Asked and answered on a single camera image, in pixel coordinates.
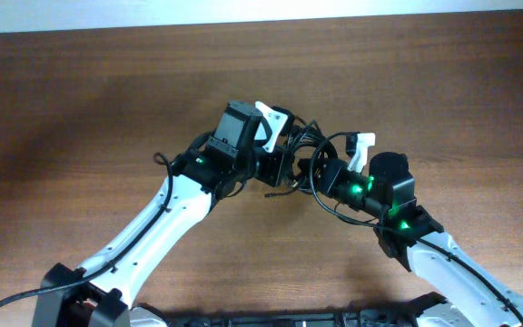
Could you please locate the thin black usb cable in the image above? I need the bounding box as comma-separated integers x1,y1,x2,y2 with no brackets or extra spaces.
263,122,331,199

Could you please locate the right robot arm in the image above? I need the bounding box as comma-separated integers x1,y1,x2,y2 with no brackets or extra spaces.
299,152,523,326

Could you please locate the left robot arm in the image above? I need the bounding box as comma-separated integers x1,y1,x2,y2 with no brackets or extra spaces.
32,101,294,326

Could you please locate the right camera cable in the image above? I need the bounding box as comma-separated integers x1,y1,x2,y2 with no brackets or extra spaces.
308,131,523,327

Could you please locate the camera cable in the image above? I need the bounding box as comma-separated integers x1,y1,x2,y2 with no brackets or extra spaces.
0,113,271,327
308,131,523,327

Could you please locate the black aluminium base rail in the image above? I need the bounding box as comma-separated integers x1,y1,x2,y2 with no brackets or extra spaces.
130,292,470,327

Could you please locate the left camera cable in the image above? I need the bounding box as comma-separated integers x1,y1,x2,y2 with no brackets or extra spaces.
0,113,271,327

